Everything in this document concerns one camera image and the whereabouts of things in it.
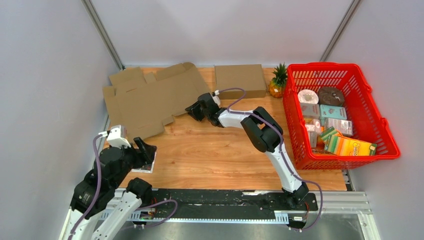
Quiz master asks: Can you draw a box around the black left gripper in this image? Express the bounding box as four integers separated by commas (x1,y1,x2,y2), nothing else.
111,135,158,188

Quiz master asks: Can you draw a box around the brown cardboard box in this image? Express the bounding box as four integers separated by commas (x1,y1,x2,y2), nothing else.
214,64,267,100

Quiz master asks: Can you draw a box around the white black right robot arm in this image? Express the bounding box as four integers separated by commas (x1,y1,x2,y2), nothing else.
185,93,309,210

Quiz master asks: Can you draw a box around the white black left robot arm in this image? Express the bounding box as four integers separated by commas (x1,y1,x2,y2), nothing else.
66,137,157,240

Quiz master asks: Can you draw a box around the green striped box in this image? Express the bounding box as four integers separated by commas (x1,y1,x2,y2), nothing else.
317,126,342,144

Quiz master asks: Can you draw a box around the yellow orange snack box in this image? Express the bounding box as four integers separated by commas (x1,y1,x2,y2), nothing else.
324,135,377,157

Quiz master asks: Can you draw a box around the black star packet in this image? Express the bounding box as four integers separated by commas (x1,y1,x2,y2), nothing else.
131,153,157,174

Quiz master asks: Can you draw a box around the small pineapple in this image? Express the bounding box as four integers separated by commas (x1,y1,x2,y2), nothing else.
268,62,288,99

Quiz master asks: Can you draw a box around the pink grey small carton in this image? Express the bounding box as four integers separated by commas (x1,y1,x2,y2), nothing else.
300,102,321,119

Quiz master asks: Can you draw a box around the brown chocolate donut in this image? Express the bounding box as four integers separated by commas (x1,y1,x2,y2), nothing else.
317,86,345,107

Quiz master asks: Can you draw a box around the teal small carton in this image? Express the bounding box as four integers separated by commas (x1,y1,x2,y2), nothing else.
319,104,347,121

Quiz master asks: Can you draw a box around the grey patterned carton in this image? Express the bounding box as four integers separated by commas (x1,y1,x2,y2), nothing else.
324,118,353,137

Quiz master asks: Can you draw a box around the red plastic basket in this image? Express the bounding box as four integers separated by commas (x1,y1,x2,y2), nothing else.
282,62,401,170

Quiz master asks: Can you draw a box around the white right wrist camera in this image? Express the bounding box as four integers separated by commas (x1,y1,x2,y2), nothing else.
211,90,221,106

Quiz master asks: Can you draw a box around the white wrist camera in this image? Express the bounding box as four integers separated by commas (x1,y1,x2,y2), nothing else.
211,90,221,106
98,124,132,148

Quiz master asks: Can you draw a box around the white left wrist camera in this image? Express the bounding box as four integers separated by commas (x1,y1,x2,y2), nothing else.
98,124,132,148

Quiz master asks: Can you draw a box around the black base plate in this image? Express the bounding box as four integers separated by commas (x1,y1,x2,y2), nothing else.
151,188,320,228

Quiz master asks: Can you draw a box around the grey slotted cable duct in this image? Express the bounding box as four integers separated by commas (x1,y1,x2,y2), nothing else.
127,211,289,225

